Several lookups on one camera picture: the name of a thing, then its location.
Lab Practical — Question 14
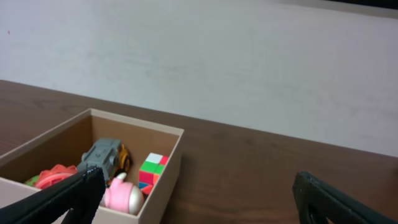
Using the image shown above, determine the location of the orange round spinner toy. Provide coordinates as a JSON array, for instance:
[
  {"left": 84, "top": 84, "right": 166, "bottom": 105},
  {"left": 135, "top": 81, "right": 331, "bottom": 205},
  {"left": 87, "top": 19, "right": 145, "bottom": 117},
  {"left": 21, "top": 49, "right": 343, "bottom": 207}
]
[{"left": 34, "top": 164, "right": 78, "bottom": 190}]

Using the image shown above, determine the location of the white cardboard box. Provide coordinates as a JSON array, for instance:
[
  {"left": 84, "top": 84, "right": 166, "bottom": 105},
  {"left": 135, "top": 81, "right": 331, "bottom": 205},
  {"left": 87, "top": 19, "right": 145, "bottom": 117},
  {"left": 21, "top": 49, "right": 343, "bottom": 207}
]
[{"left": 1, "top": 109, "right": 184, "bottom": 223}]

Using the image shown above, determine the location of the pink white duck toy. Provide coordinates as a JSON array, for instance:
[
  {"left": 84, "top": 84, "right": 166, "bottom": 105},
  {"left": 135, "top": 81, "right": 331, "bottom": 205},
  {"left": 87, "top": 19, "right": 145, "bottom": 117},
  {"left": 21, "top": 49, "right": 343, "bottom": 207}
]
[{"left": 100, "top": 172, "right": 144, "bottom": 215}]

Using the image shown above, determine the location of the colourful puzzle cube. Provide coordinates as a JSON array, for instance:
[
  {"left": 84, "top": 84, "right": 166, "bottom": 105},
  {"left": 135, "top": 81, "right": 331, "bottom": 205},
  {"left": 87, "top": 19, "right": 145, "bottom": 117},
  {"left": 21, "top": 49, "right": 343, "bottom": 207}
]
[{"left": 139, "top": 152, "right": 169, "bottom": 195}]

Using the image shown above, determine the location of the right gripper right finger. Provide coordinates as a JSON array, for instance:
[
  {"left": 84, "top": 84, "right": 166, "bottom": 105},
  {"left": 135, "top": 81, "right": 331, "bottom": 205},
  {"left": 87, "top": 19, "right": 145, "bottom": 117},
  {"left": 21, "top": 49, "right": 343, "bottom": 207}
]
[{"left": 292, "top": 171, "right": 397, "bottom": 224}]

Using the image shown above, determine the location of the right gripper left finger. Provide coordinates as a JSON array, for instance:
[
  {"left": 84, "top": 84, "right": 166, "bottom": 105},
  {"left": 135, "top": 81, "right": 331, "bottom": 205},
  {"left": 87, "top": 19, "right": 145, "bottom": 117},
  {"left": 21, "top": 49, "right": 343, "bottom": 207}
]
[{"left": 1, "top": 166, "right": 106, "bottom": 224}]

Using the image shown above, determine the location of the green number ball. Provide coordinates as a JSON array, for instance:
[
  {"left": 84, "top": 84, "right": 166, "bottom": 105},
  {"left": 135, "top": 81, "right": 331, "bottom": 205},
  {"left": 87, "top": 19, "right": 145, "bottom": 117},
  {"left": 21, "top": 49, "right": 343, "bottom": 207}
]
[{"left": 24, "top": 175, "right": 40, "bottom": 187}]

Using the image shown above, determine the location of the yellow grey toy truck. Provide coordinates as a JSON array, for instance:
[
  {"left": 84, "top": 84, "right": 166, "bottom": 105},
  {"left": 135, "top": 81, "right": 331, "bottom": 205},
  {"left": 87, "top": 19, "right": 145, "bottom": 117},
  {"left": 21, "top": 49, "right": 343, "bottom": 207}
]
[{"left": 77, "top": 138, "right": 132, "bottom": 184}]

